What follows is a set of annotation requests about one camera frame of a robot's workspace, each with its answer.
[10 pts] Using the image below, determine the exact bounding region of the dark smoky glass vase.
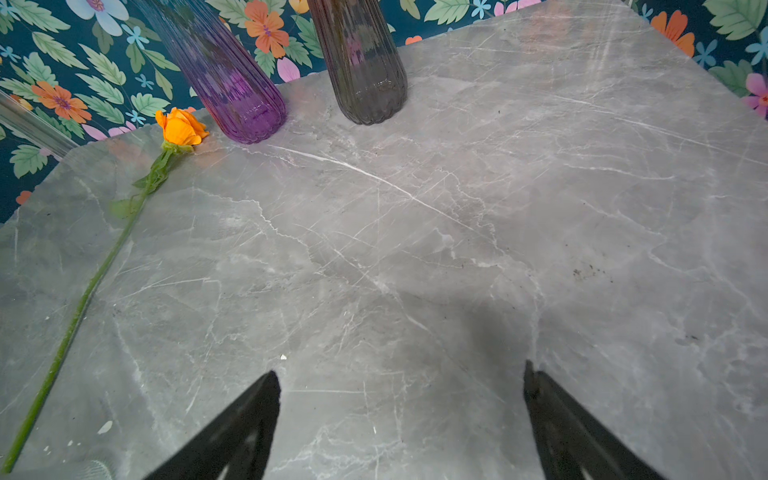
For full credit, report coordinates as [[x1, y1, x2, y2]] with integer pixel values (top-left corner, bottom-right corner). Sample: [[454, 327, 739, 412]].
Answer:
[[309, 0, 408, 125]]

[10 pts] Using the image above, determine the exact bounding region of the orange artificial flower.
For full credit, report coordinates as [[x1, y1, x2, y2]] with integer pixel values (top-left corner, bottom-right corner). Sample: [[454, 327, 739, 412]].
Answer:
[[1, 108, 210, 475]]

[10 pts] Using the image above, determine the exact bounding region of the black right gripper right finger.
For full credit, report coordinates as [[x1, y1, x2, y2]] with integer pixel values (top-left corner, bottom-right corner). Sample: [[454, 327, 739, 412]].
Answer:
[[523, 360, 664, 480]]

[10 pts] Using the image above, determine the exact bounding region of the purple blue glass vase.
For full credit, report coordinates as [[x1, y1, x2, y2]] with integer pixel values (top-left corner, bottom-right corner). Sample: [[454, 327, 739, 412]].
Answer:
[[136, 1, 287, 144]]

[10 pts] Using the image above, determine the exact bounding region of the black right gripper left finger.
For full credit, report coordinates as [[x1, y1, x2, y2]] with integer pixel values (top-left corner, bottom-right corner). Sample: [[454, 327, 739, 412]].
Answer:
[[147, 371, 281, 479]]

